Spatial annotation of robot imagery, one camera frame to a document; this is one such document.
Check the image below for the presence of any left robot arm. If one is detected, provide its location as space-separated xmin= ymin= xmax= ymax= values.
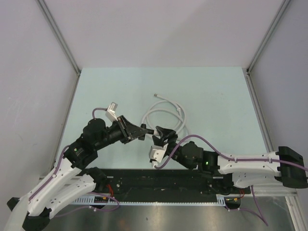
xmin=4 ymin=116 xmax=149 ymax=231

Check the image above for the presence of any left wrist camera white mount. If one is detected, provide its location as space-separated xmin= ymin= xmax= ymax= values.
xmin=105 ymin=102 xmax=118 ymax=122

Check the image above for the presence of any slotted white cable duct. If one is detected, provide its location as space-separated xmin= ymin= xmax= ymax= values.
xmin=72 ymin=193 xmax=244 ymax=207

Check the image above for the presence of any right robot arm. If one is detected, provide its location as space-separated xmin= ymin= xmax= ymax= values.
xmin=149 ymin=126 xmax=308 ymax=189

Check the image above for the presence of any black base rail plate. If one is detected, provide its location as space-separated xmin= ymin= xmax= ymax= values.
xmin=79 ymin=168 xmax=244 ymax=202

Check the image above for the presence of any right aluminium frame post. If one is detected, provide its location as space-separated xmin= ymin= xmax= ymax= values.
xmin=246 ymin=0 xmax=292 ymax=73

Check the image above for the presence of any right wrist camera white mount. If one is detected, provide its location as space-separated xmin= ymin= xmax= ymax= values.
xmin=149 ymin=144 xmax=168 ymax=168

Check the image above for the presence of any aluminium frame post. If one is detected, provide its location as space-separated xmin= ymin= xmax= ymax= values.
xmin=246 ymin=0 xmax=292 ymax=73
xmin=36 ymin=0 xmax=81 ymax=75

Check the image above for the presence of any white flexible hose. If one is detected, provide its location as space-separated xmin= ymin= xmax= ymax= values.
xmin=141 ymin=93 xmax=192 ymax=135

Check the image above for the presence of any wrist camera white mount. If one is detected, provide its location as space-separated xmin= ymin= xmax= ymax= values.
xmin=105 ymin=102 xmax=118 ymax=122
xmin=149 ymin=144 xmax=168 ymax=168

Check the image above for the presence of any left aluminium frame post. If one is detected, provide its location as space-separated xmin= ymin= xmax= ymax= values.
xmin=36 ymin=0 xmax=81 ymax=75

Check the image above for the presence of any black T-shaped pipe fitting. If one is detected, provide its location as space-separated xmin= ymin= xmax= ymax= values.
xmin=141 ymin=123 xmax=156 ymax=135

